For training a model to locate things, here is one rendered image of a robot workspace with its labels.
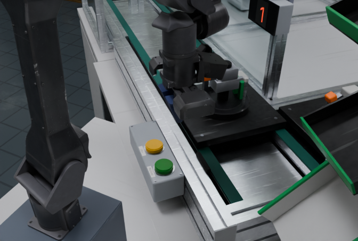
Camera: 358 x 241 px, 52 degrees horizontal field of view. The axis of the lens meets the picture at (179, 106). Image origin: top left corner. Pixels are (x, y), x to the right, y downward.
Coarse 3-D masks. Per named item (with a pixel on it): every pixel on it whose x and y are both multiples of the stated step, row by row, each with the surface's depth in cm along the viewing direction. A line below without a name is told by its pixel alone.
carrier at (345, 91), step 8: (344, 88) 100; (352, 88) 100; (296, 104) 97; (304, 104) 97; (312, 104) 97; (320, 104) 97; (280, 112) 96; (288, 112) 94; (296, 112) 94; (304, 112) 94; (288, 120) 93; (296, 120) 91; (296, 128) 91; (304, 136) 88; (312, 144) 86; (320, 152) 84
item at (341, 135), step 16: (352, 96) 51; (320, 112) 52; (336, 112) 52; (352, 112) 51; (304, 128) 53; (320, 128) 52; (336, 128) 51; (352, 128) 50; (320, 144) 47; (336, 144) 49; (352, 144) 48; (336, 160) 47; (352, 160) 46; (352, 176) 44; (352, 192) 43
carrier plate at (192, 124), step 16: (256, 96) 100; (256, 112) 94; (272, 112) 94; (192, 128) 89; (208, 128) 89; (224, 128) 89; (240, 128) 89; (256, 128) 89; (272, 128) 91; (208, 144) 86
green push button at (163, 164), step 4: (160, 160) 79; (164, 160) 79; (168, 160) 79; (156, 164) 78; (160, 164) 78; (164, 164) 78; (168, 164) 78; (172, 164) 78; (156, 168) 78; (160, 168) 77; (164, 168) 77; (168, 168) 77; (172, 168) 78; (160, 172) 77; (164, 172) 77; (168, 172) 77
